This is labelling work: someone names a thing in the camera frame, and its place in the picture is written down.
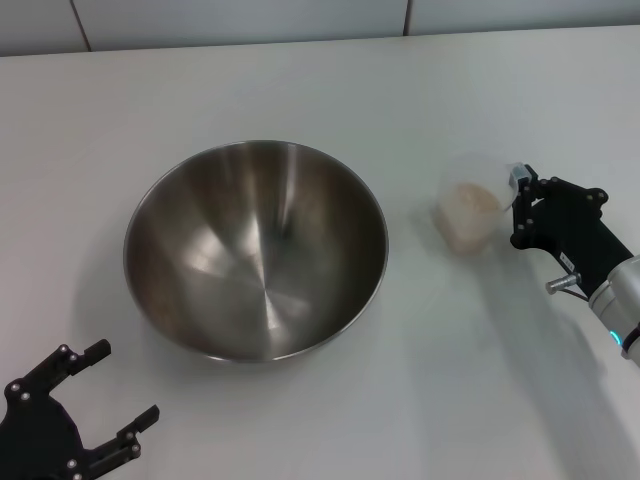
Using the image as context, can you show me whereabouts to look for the right gripper connector cable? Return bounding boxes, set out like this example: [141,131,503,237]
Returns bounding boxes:
[544,272,592,302]

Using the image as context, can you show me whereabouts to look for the beige rice grains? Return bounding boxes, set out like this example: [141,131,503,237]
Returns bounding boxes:
[439,182,502,254]

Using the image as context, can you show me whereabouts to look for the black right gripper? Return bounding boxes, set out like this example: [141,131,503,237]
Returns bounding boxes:
[509,164,634,296]

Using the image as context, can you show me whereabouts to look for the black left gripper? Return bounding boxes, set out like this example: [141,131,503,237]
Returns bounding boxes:
[0,338,161,480]

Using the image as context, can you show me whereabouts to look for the clear plastic measuring cup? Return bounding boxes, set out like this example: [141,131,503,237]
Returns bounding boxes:
[437,152,527,256]

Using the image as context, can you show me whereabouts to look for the stainless steel mixing bowl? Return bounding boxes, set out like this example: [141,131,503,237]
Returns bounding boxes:
[123,139,390,364]

